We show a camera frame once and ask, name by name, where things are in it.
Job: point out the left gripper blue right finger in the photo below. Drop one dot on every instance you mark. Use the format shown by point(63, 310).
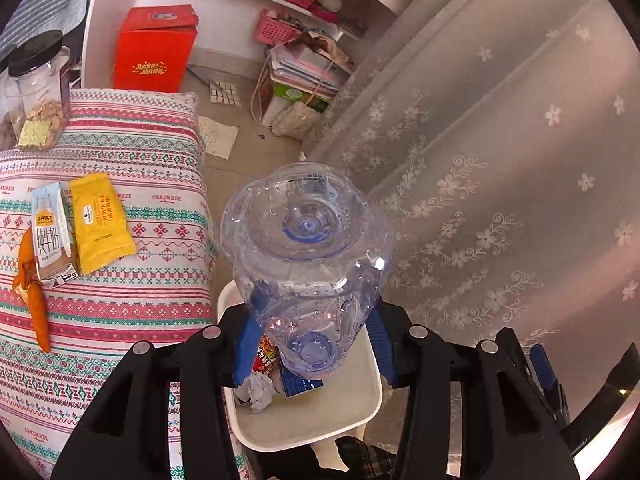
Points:
point(508, 430)

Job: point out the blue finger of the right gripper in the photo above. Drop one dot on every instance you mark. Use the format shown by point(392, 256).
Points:
point(537, 368)

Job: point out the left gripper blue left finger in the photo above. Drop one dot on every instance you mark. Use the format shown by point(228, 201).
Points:
point(124, 432)

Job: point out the white tissue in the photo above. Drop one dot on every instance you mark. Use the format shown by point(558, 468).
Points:
point(257, 390)

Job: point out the blue toothpaste box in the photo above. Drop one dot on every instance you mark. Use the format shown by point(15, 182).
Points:
point(293, 385)

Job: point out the clear crushed plastic bottle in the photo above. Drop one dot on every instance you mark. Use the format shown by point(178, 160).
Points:
point(310, 254)

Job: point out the milk carton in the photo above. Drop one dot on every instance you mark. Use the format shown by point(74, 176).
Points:
point(54, 247)

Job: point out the patterned tablecloth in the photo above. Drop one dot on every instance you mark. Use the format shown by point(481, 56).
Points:
point(148, 144)

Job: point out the yellow snack packet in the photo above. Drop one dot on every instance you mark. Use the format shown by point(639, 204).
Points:
point(100, 224)

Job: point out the lace curtain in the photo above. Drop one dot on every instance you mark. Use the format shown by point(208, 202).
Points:
point(501, 137)

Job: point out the paper sheet on floor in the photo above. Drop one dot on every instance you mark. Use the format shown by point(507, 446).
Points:
point(218, 139)

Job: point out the jar with brown snacks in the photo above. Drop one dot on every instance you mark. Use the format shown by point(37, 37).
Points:
point(5, 120)

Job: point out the jar with nuts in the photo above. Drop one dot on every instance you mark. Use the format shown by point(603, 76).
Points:
point(38, 90)

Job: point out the stack of papers in rack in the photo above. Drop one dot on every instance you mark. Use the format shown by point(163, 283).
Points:
point(298, 81)

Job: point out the red gift box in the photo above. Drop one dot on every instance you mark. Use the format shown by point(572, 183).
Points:
point(154, 45)

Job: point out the pink basket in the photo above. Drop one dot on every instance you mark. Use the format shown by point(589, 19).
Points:
point(271, 31)

